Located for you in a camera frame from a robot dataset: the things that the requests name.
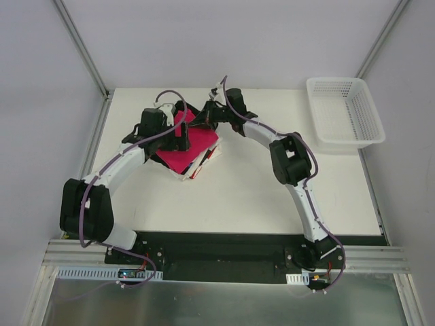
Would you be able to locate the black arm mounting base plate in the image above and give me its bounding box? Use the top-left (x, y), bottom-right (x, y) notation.
top-left (66, 229), bottom-right (347, 282)

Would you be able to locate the white slotted cable duct right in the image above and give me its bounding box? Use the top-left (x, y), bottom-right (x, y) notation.
top-left (285, 273), bottom-right (310, 286)

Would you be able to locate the black t shirt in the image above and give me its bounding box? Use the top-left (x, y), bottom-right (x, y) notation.
top-left (145, 100), bottom-right (218, 164)

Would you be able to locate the white perforated plastic basket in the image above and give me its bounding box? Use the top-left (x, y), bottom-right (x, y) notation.
top-left (306, 77), bottom-right (385, 152)

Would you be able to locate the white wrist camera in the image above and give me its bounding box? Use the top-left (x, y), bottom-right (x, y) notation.
top-left (154, 102), bottom-right (175, 126)
top-left (209, 84), bottom-right (222, 101)

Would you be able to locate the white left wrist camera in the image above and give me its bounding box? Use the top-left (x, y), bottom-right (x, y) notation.
top-left (154, 102), bottom-right (175, 126)

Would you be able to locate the white slotted cable duct left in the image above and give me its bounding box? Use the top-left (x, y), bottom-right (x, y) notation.
top-left (57, 266), bottom-right (163, 282)

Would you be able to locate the pink t shirt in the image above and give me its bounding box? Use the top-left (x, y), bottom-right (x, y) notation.
top-left (151, 127), bottom-right (219, 174)

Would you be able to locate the white slotted cable duct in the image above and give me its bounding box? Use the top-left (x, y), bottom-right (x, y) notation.
top-left (57, 266), bottom-right (163, 282)
top-left (285, 273), bottom-right (310, 286)

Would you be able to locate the white red shirt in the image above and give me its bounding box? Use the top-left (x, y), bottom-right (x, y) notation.
top-left (152, 132), bottom-right (222, 181)

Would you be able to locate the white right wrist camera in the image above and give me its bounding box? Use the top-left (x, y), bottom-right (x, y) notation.
top-left (209, 84), bottom-right (222, 101)

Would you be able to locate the aluminium frame rail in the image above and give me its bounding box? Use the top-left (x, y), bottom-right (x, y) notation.
top-left (43, 239), bottom-right (106, 265)

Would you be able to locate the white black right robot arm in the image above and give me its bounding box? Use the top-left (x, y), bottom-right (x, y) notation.
top-left (202, 87), bottom-right (340, 268)

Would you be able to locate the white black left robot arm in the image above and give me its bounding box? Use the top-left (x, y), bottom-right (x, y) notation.
top-left (60, 104), bottom-right (189, 264)

